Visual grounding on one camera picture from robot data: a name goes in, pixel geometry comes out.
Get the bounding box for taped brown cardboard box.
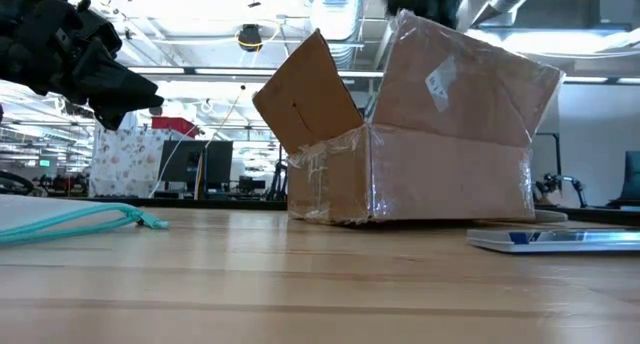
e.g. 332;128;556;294
252;9;567;227

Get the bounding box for black computer monitor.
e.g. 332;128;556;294
158;140;234;185

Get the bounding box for smooth silver ventilation duct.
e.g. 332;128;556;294
467;0;546;29

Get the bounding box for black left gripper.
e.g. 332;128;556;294
0;0;166;132

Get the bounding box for floral patterned partition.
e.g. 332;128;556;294
88;112;174;199

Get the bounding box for black camera stand frame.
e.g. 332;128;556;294
536;131;562;186

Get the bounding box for black overhead camera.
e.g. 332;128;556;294
237;24;264;54

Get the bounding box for silver ribbed ventilation duct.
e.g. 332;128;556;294
307;0;371;71

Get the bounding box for silver utility knife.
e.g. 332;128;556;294
532;209;569;225

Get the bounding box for teal mesh zipper pouch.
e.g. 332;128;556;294
0;193;171;248

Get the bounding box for black aluminium table frame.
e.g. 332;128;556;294
64;197;640;224

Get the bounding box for blue chair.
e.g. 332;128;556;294
607;151;640;209

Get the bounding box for background robot arms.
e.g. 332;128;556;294
533;172;589;209

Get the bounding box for red box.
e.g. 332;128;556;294
151;117;199;138

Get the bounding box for black tripod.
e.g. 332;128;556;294
268;157;291;202

